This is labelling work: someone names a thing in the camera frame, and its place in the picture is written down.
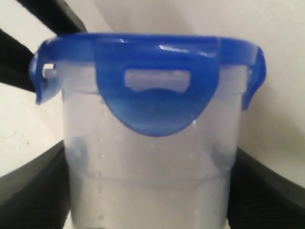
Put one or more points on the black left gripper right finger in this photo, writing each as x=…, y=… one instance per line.
x=262, y=199

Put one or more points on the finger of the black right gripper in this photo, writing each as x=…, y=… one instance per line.
x=56, y=15
x=15, y=59

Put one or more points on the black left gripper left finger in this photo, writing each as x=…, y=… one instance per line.
x=36, y=195

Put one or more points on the clear plastic tall container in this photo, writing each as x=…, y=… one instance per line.
x=120, y=179

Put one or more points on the blue plastic lid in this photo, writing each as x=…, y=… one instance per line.
x=156, y=85

